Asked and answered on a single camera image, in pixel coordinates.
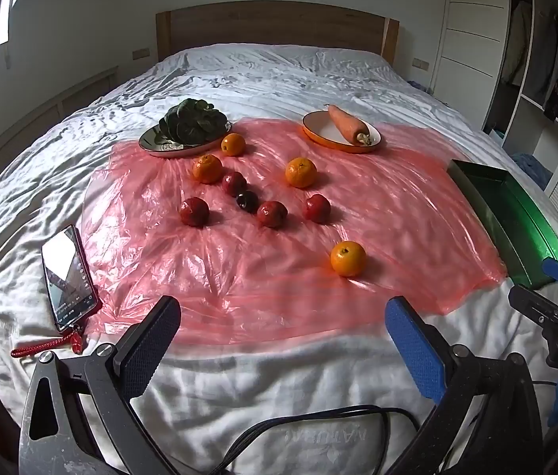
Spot red apple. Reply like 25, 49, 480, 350
256, 200, 288, 229
303, 194, 332, 223
222, 171, 247, 197
180, 197, 210, 227

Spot white wardrobe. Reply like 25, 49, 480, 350
430, 0, 558, 219

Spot green metal tray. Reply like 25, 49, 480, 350
446, 159, 558, 290

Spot patterned plate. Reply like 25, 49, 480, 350
139, 120, 233, 159

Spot orange rimmed white plate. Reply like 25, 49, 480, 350
302, 110, 383, 154

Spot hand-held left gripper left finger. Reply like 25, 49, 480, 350
19, 296, 182, 475

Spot blue towel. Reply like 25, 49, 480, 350
509, 152, 552, 186

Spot red lanyard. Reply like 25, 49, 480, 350
10, 329, 84, 358

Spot wooden headboard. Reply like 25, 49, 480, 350
155, 1, 401, 66

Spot smartphone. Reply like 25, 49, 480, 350
42, 224, 102, 333

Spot dark purple plum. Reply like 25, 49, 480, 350
236, 190, 260, 213

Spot orange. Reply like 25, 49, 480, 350
330, 240, 367, 278
285, 157, 318, 189
220, 133, 247, 158
192, 154, 224, 184

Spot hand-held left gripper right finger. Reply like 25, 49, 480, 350
384, 296, 544, 475

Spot pink plastic sheet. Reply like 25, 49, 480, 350
77, 118, 507, 348

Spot white bed sheet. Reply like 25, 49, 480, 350
0, 42, 558, 475

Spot white fleece blanket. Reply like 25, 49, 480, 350
76, 327, 558, 475

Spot carrot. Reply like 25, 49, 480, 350
325, 104, 373, 147

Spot black cable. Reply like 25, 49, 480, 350
212, 406, 421, 475

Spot dark leafy greens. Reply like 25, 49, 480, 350
159, 99, 228, 145

